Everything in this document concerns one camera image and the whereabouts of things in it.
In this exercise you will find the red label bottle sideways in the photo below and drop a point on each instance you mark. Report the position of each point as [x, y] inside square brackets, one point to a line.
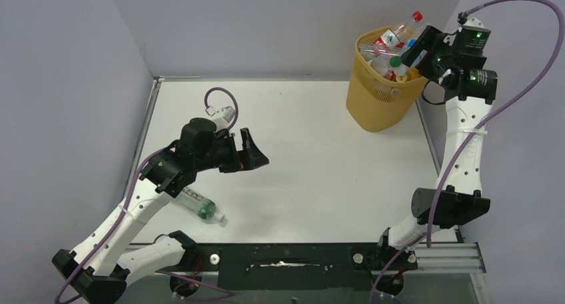
[398, 34]

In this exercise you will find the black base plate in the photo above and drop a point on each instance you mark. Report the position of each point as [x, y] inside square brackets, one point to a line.
[295, 266]

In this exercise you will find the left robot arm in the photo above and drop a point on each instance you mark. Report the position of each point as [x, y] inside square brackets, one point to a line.
[100, 268]

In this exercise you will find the green label bottle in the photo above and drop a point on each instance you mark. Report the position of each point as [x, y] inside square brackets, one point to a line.
[201, 206]

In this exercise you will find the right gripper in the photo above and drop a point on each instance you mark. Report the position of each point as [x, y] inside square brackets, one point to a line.
[431, 40]

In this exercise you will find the yellow plastic waste bin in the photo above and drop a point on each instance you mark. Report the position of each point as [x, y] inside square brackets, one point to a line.
[374, 102]

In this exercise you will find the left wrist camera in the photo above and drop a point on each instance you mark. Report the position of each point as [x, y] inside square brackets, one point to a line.
[222, 118]

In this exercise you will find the aluminium frame rail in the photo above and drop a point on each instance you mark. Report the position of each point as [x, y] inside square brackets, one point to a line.
[444, 275]

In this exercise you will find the clear blue pink label bottle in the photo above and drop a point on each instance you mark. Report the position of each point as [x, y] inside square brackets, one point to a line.
[370, 51]

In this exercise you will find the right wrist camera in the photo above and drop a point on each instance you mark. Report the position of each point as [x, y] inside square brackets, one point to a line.
[466, 20]

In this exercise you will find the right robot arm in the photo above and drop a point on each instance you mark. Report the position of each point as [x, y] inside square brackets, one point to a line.
[456, 198]

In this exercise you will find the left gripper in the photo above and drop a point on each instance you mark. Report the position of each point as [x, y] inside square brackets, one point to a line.
[254, 158]

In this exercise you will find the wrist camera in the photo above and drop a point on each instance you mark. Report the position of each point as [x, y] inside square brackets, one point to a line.
[222, 118]
[466, 20]

